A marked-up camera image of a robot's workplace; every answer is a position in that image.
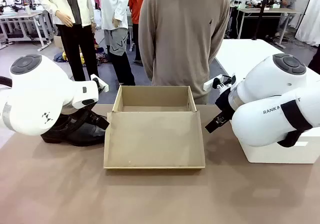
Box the person torso beige sweater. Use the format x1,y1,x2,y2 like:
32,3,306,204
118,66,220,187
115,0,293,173
138,0,231,105

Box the brown cardboard shoe box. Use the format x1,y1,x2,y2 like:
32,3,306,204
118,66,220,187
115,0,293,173
103,85,206,170

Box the white plastic bin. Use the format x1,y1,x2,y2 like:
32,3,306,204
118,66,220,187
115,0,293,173
238,130,320,164

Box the black right arm cable sleeve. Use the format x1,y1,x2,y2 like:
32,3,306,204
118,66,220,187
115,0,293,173
276,99,314,148

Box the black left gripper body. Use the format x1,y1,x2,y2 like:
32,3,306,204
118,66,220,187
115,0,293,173
83,103,101,121

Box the white frame background table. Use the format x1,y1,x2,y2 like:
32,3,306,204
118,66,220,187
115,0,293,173
0,10,53,52

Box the black tripod pole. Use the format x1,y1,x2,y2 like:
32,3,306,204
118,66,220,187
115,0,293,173
250,0,273,41

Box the mannequin white shirt grey shorts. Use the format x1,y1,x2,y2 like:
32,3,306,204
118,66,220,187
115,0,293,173
98,0,137,86

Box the orange garment figure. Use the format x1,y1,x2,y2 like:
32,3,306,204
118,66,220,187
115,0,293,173
128,0,148,65

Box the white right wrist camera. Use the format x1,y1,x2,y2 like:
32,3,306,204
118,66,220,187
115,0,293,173
203,74,237,92

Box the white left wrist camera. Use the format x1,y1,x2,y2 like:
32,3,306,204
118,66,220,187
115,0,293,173
89,73,110,93

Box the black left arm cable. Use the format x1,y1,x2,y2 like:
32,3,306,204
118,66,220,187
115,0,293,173
0,75,13,89

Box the small cardboard box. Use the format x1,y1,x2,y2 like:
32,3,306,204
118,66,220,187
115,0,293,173
53,35,65,51

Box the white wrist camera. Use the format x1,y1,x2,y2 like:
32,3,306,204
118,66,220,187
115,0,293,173
89,73,110,93
203,74,237,92

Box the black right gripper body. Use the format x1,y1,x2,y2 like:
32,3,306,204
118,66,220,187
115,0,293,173
214,86,237,121

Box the white curtain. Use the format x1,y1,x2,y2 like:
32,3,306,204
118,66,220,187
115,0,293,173
294,0,320,47

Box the wooden top background table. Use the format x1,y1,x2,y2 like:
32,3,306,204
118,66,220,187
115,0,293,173
235,6,303,50

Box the colourful clothes pile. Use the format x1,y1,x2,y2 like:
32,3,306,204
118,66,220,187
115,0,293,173
53,42,110,67

